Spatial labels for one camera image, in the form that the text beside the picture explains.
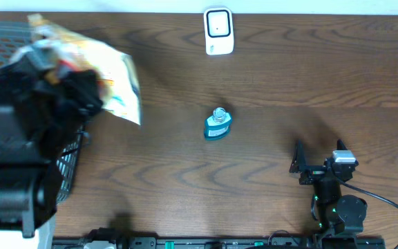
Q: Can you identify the yellow snack bag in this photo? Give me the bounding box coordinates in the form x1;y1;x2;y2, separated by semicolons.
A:
28;14;142;125

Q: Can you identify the teal mouthwash bottle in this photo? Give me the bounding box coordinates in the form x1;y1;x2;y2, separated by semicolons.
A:
204;107;233;140

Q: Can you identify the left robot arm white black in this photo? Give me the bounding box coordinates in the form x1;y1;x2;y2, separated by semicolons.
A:
0;46;102;248

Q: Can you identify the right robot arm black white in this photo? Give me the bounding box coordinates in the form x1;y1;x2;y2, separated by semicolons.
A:
290;140;368;248

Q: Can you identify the white barcode scanner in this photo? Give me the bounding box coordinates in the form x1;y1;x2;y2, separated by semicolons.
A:
203;7;234;55

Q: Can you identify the dark grey plastic basket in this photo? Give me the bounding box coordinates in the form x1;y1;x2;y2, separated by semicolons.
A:
0;21;84;203

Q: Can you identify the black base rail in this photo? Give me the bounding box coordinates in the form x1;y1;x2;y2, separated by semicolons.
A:
51;228;386;249

